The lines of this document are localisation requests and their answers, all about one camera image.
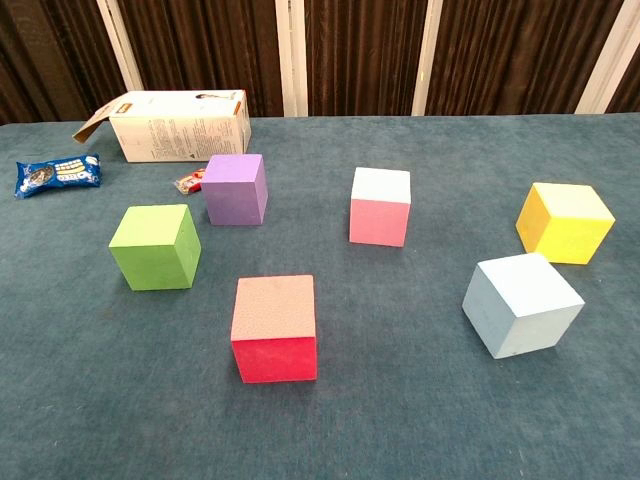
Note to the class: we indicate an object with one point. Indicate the purple foam cube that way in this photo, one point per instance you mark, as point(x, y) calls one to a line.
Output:
point(235, 190)

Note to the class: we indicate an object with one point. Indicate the green foam cube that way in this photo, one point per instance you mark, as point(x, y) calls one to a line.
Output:
point(150, 250)

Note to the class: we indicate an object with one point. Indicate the light blue foam cube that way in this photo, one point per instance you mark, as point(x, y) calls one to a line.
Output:
point(520, 305)

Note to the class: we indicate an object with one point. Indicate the yellow foam cube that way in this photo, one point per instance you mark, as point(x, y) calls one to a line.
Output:
point(565, 230)

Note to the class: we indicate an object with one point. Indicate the pink foam cube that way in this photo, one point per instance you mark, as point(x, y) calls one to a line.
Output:
point(380, 220)

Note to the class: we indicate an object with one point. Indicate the red foam cube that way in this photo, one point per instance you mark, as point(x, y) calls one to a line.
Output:
point(275, 330)

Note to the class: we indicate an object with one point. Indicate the small red candy wrapper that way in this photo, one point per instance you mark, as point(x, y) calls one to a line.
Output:
point(190, 182)

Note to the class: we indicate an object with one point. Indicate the white cardboard carton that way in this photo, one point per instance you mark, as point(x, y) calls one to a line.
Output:
point(180, 135)

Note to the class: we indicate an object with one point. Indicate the teal felt table cover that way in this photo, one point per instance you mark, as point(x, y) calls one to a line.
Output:
point(400, 400)

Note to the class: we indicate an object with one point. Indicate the dark brown curtain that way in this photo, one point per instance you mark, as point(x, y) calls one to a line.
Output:
point(200, 50)

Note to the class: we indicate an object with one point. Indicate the blue Oreo cookie packet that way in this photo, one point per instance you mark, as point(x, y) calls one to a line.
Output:
point(55, 175)

